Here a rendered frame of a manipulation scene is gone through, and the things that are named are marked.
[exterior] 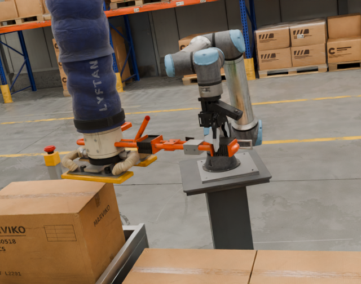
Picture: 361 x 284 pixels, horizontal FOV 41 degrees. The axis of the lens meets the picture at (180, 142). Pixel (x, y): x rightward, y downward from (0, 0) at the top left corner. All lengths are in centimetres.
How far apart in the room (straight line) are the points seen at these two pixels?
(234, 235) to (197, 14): 805
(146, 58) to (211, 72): 932
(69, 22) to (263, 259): 137
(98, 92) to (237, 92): 85
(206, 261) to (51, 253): 74
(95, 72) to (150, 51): 899
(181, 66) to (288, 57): 720
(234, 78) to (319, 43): 650
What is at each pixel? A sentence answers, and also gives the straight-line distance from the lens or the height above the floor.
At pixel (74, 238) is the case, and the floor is 82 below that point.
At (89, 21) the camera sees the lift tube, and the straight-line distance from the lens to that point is 203.
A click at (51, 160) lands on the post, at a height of 97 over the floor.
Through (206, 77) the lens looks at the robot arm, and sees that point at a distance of 179.
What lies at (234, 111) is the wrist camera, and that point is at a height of 135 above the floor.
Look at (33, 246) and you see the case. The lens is 243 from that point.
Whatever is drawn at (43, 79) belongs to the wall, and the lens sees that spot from 1231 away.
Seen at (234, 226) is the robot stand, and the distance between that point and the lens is 299.
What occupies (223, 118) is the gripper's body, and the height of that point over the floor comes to 132.
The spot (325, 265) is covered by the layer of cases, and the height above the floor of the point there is 54.
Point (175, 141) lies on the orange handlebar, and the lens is 199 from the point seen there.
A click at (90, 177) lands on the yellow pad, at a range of 215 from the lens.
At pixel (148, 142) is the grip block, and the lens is 201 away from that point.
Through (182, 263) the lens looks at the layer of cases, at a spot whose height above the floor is 54.
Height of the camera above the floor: 182
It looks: 17 degrees down
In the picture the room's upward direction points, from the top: 9 degrees counter-clockwise
